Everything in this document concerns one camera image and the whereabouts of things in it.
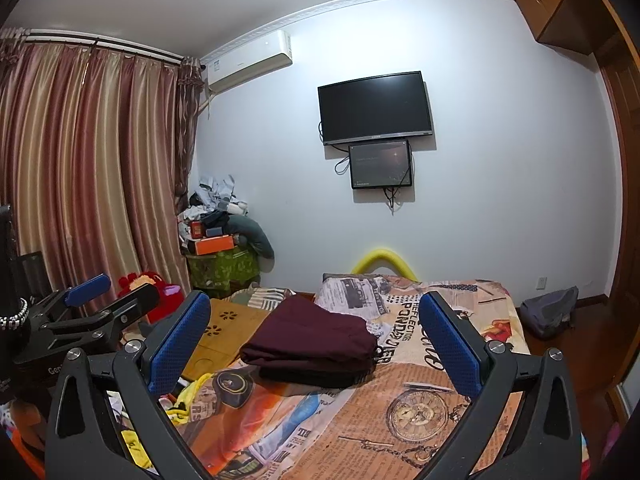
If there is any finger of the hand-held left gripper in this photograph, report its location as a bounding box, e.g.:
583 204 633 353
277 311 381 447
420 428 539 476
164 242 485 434
42 282 161 351
30 273 112 321

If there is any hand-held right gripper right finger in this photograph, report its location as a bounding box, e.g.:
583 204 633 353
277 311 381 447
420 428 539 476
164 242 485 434
415 290 583 480

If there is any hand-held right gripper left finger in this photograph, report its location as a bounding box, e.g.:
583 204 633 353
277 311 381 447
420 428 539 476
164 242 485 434
45 290 213 480

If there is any maroon button shirt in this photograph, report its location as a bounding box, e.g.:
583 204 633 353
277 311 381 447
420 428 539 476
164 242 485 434
239 294 379 373

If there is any black garment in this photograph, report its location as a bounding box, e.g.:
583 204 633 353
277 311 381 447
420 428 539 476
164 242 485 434
257 355 376 390

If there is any pile of papers and clothes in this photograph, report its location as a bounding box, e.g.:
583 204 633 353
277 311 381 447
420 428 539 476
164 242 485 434
177 174 251 241

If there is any red plush toy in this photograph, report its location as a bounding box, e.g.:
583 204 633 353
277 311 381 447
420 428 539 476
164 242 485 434
118 270 173 323

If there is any wooden lap table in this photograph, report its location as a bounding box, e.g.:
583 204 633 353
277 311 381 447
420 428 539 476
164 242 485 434
180 297 273 383

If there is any green patterned cloth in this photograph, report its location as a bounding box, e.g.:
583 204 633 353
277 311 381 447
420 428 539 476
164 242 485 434
185 247 261 293

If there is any orange box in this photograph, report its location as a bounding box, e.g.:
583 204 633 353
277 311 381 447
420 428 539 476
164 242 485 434
195 234 236 256

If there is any grey backpack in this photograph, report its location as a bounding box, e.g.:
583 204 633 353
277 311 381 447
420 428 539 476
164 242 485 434
520 286 580 340

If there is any yellow foam tube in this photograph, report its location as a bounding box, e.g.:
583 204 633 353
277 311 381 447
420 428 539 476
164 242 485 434
351 247 418 281

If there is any printed bedsheet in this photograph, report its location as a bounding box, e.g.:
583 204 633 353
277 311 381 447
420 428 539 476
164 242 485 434
160 272 526 480

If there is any striped brown curtain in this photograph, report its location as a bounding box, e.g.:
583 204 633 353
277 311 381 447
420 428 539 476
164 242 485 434
0 35 203 321

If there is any small black monitor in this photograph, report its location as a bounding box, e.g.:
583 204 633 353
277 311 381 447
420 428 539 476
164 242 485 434
348 141 413 190

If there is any curtain rod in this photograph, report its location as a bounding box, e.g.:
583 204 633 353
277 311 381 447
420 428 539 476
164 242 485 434
0 30 206 68

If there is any wooden door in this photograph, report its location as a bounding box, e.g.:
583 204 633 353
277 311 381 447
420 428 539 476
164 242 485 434
597 25 640 411

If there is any white air conditioner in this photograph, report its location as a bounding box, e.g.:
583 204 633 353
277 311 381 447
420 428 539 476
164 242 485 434
202 30 293 93

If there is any black white beaded bracelet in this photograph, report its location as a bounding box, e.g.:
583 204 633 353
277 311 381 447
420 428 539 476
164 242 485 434
0 297 28 332

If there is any black wall television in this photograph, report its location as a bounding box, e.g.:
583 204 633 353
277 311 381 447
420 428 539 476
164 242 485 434
317 71 433 146

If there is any wooden wall cabinet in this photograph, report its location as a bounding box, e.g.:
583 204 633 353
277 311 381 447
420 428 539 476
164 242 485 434
514 0 626 53

